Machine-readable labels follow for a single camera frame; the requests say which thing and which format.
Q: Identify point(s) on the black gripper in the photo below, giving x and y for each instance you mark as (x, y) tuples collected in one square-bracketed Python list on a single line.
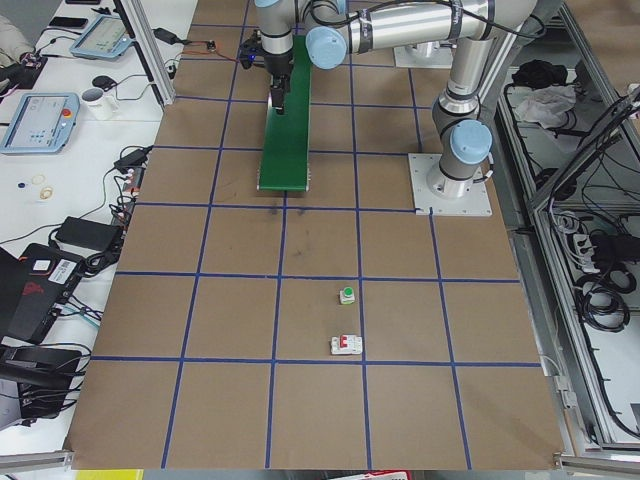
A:
[(276, 64)]

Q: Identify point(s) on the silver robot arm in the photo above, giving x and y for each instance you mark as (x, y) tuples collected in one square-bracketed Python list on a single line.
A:
[(331, 33)]

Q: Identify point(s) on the green conveyor belt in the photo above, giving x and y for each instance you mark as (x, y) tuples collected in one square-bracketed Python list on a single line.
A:
[(284, 163)]

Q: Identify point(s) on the black power adapter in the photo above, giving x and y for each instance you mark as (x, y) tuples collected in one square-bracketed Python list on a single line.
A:
[(166, 36)]

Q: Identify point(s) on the black computer mouse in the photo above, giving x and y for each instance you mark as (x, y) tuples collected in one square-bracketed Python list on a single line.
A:
[(104, 82)]

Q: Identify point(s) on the white mug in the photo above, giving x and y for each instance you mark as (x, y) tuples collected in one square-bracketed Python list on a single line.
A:
[(99, 104)]

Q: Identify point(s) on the blue teach pendant far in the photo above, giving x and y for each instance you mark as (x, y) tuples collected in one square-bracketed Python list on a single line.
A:
[(105, 38)]

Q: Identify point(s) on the blue teach pendant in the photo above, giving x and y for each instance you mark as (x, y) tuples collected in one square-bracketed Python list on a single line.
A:
[(105, 38), (42, 124)]

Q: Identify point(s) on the black smartphone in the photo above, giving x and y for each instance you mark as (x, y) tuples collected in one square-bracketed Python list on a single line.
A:
[(68, 22)]

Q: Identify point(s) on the green push button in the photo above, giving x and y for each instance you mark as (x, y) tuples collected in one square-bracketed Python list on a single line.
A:
[(347, 296)]

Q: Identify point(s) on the large black power brick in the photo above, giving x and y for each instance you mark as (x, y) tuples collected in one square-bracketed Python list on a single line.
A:
[(88, 234)]

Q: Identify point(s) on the blue teach pendant near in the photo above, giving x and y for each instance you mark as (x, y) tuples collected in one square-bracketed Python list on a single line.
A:
[(42, 124)]

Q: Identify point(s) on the white red circuit breaker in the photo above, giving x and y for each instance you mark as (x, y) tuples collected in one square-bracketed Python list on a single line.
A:
[(346, 344)]

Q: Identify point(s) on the black laptop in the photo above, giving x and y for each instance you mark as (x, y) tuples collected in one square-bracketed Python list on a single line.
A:
[(33, 286)]

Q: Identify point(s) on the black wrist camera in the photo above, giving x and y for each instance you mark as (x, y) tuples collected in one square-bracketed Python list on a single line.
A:
[(250, 49)]

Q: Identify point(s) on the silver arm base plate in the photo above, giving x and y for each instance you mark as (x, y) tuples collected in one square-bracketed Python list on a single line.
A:
[(429, 55), (436, 194)]

